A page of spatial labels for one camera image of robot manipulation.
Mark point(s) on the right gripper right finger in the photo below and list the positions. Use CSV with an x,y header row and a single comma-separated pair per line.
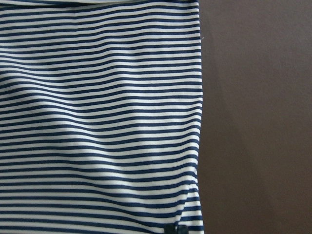
x,y
182,229

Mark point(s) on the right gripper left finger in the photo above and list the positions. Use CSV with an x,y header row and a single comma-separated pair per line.
x,y
169,229

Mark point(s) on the navy white striped polo shirt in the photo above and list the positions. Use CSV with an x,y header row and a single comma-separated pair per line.
x,y
100,116

